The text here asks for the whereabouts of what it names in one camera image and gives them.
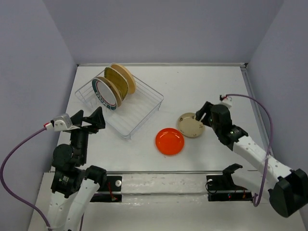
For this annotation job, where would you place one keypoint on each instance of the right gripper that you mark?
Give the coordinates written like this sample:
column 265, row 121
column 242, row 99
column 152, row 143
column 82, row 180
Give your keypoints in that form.
column 211, row 114

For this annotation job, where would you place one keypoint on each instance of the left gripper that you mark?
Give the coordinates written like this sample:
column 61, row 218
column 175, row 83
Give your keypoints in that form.
column 84, row 126

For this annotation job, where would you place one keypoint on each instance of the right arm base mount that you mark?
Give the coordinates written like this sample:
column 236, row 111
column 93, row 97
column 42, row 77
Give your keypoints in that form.
column 220, row 189

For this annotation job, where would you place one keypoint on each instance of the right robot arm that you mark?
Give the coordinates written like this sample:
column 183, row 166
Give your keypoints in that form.
column 285, row 189

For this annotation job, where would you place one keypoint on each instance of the white green-rimmed plate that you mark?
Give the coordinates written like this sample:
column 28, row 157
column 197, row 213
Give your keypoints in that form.
column 104, row 94

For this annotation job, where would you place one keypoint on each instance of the white wire dish rack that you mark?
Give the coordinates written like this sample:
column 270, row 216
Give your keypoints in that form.
column 134, row 111

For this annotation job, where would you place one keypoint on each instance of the small cream plate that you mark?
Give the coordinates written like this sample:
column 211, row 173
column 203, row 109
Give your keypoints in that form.
column 189, row 126

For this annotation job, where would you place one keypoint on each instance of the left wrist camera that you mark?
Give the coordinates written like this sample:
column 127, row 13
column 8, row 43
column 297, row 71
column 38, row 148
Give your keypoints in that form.
column 61, row 123

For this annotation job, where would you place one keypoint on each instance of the orange plate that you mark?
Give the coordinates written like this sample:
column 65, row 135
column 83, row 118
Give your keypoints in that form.
column 169, row 141

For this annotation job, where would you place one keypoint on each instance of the beige floral plate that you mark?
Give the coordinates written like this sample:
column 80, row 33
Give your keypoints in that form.
column 114, row 90

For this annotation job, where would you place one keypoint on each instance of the tan round plate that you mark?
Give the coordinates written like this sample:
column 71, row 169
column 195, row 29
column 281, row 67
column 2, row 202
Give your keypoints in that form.
column 127, row 75

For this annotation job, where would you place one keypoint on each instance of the woven bamboo tray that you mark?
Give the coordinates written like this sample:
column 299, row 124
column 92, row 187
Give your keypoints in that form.
column 118, row 80

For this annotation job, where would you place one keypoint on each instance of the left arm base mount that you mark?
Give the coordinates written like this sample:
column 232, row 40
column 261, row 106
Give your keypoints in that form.
column 110, row 192

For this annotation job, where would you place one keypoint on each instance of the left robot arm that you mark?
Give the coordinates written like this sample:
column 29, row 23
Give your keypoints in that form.
column 73, row 188

